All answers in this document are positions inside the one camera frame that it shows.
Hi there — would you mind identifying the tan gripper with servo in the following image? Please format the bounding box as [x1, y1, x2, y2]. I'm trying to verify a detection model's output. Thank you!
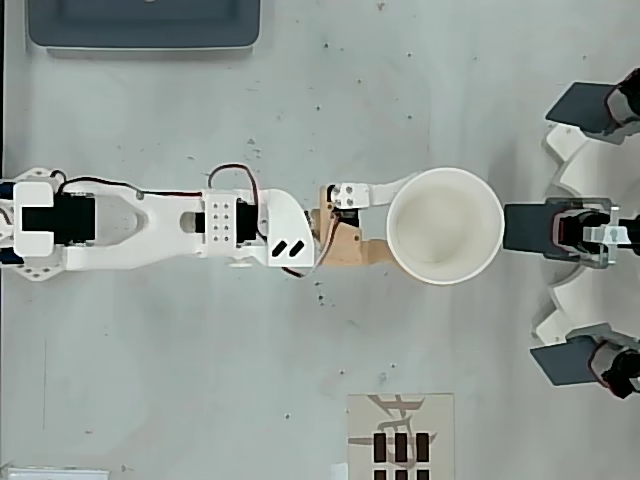
[307, 172, 422, 269]

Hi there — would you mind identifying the black paper cup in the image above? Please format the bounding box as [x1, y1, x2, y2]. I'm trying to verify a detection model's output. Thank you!
[385, 167, 505, 286]

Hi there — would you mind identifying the printed paper mat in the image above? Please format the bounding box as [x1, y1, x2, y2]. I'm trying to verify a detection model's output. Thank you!
[347, 393, 456, 480]

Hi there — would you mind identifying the dark grey dispenser paddle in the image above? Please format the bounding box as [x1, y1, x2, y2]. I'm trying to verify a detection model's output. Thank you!
[544, 81, 617, 135]
[529, 333, 601, 389]
[502, 202, 559, 256]

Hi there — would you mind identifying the black red dispenser valve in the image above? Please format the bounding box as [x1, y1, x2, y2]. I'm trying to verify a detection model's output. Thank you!
[569, 323, 640, 401]
[544, 197, 640, 269]
[604, 68, 640, 146]

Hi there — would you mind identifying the white dispenser carousel base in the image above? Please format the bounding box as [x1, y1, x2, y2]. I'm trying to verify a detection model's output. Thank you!
[529, 122, 640, 351]

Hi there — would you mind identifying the dark grey tray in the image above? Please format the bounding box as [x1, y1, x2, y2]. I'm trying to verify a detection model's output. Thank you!
[27, 0, 262, 51]

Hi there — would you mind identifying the gripper servo cable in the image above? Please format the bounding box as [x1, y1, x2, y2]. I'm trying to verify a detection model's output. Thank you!
[282, 209, 346, 280]

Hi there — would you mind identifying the red black looped cable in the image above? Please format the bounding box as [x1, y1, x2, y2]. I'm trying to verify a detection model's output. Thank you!
[207, 163, 264, 236]

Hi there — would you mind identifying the red black arm cable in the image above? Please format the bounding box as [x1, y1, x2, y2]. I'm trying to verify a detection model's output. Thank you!
[49, 169, 206, 199]

